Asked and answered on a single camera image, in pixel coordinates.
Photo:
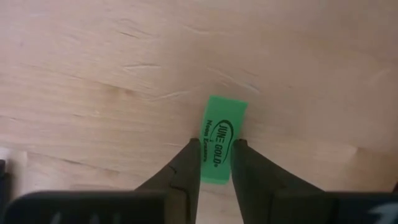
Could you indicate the green eraser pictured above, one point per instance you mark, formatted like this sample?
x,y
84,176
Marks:
x,y
222,124

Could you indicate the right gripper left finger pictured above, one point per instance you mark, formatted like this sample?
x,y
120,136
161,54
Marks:
x,y
124,208

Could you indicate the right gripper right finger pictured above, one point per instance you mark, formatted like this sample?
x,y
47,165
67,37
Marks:
x,y
295,208

